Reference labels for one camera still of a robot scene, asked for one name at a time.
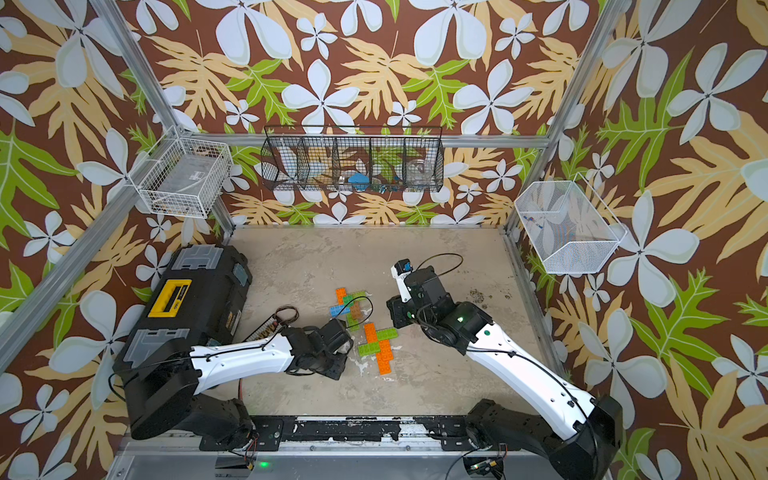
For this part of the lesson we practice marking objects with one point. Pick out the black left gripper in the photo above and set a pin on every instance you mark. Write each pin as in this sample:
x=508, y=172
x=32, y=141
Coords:
x=337, y=371

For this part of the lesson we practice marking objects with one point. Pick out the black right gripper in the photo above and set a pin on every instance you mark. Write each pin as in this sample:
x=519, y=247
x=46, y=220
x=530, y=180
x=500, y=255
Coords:
x=396, y=313

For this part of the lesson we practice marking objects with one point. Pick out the lime brick front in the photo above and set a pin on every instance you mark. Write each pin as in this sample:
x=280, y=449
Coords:
x=352, y=323

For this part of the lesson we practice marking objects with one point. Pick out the blue brick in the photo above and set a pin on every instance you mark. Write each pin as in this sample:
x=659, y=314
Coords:
x=338, y=310

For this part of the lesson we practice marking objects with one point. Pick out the tan brick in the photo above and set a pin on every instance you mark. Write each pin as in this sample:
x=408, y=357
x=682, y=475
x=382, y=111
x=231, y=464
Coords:
x=356, y=311

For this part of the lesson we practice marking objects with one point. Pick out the orange brick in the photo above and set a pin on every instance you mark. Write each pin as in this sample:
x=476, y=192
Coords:
x=384, y=367
x=340, y=293
x=370, y=333
x=385, y=354

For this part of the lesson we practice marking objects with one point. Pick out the orange brick front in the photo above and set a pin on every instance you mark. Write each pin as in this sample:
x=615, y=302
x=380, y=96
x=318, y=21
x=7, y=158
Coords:
x=340, y=293

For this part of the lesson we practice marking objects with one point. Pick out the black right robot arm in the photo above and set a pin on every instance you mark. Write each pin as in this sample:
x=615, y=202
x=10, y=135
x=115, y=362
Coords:
x=577, y=433

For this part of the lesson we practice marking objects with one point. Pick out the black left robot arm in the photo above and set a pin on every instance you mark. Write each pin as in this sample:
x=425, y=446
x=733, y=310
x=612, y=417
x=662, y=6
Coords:
x=166, y=379

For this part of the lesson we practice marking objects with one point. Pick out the black yellow toolbox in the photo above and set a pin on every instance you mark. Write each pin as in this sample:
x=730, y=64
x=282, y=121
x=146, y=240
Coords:
x=199, y=298

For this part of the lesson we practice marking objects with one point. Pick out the blue object in basket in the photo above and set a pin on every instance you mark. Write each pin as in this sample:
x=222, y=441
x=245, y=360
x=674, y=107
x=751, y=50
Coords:
x=359, y=182

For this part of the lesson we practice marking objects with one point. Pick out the white mesh basket right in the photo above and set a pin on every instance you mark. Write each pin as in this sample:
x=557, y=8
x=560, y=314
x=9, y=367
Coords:
x=570, y=227

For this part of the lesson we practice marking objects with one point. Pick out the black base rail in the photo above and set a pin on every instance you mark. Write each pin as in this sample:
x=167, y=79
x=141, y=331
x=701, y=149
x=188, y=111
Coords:
x=362, y=434

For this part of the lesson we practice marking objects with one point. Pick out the black wire basket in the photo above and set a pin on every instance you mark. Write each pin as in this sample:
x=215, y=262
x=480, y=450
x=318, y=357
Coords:
x=395, y=158

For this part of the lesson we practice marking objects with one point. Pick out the white wire basket left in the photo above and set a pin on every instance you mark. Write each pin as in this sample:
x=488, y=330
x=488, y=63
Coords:
x=183, y=176

